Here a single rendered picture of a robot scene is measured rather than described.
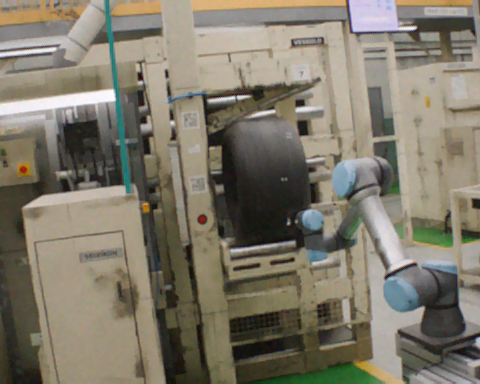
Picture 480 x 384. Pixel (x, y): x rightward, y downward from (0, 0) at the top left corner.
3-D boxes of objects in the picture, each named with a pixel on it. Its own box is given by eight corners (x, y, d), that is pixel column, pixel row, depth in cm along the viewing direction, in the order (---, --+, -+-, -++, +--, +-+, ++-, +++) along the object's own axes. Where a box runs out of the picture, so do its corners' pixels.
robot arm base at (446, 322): (475, 328, 194) (474, 299, 193) (438, 339, 189) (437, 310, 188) (446, 318, 208) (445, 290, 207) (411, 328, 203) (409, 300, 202)
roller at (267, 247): (227, 248, 279) (225, 248, 283) (228, 258, 278) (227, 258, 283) (302, 237, 284) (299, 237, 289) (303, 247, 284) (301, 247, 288)
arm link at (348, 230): (394, 146, 215) (342, 232, 250) (370, 149, 210) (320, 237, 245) (412, 170, 209) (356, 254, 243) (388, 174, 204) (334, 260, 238)
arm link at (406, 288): (446, 295, 187) (373, 149, 209) (412, 307, 180) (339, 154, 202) (424, 309, 196) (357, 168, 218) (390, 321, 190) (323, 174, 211)
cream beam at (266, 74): (197, 95, 304) (194, 65, 303) (192, 99, 329) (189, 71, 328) (315, 83, 315) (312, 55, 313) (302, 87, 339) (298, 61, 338)
